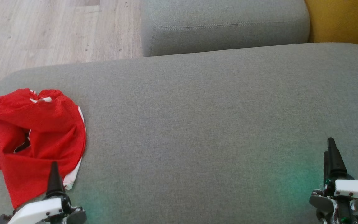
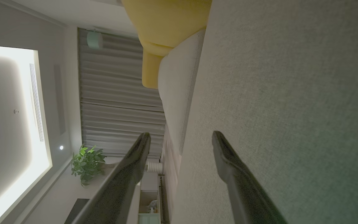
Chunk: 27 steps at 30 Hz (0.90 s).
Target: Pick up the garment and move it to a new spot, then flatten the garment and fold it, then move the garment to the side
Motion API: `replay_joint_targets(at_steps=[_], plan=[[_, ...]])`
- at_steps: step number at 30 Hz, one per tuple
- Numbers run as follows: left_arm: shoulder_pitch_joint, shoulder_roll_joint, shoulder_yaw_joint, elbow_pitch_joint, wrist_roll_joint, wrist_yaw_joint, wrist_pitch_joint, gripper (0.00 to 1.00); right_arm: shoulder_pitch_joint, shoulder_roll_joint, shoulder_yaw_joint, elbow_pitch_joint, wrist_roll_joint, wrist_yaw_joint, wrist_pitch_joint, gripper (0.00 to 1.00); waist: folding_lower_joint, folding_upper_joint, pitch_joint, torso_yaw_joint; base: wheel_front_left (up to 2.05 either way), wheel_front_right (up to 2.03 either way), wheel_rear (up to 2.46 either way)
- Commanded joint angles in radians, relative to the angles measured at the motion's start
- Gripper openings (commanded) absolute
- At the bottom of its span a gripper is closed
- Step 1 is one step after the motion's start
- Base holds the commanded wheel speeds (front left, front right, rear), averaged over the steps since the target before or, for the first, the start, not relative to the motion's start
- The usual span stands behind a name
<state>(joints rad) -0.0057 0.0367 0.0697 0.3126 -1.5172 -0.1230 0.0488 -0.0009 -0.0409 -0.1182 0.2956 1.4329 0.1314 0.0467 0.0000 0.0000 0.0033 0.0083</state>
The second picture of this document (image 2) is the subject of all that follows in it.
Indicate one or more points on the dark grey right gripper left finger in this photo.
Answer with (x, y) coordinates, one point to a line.
(117, 193)

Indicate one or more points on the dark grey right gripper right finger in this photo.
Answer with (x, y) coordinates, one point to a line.
(244, 193)

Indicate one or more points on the white cabinet with shelf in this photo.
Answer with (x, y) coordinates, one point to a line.
(149, 186)

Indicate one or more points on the small toy figure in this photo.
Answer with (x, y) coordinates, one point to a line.
(153, 206)

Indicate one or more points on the green leafy houseplant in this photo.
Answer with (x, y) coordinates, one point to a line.
(87, 165)

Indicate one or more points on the white ribbed vase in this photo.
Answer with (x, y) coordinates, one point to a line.
(154, 167)

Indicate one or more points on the grey pleated curtain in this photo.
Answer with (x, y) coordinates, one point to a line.
(113, 93)

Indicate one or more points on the grey fabric sofa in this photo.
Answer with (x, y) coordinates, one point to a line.
(291, 93)

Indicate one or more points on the long ceiling air vent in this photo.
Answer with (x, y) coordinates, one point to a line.
(36, 102)

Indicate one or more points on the yellow cushion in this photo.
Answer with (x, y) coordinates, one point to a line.
(166, 21)

